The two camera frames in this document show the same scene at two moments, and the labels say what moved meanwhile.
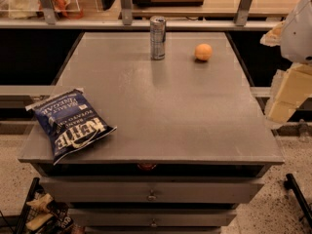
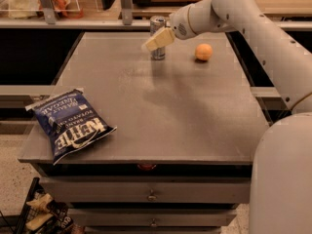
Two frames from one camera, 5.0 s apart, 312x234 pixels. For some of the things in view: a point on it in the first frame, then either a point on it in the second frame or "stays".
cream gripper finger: (291, 88) to (180, 27)
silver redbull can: (158, 25) stays
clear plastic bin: (21, 2) stays
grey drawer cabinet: (191, 140) stays
